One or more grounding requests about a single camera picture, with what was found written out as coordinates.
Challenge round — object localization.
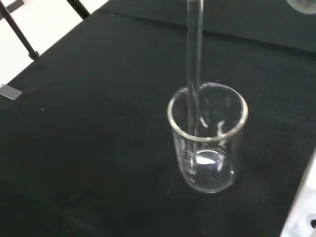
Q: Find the clear glass beaker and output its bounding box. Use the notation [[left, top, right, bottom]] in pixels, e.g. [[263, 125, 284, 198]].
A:
[[166, 82, 249, 194]]

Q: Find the white test tube rack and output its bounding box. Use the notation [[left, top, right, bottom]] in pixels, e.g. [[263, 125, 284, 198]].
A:
[[280, 147, 316, 237]]

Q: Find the black bench cloth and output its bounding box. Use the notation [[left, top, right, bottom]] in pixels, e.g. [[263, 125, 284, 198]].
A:
[[0, 0, 316, 237]]

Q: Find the clear cloth clip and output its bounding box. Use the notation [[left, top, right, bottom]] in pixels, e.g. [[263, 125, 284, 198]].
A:
[[0, 83, 23, 101]]

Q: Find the black tripod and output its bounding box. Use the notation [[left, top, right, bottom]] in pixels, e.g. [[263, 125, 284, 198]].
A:
[[0, 0, 91, 60]]

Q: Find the clear glass vessel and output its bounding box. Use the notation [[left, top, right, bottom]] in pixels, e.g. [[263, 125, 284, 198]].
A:
[[285, 0, 316, 15]]

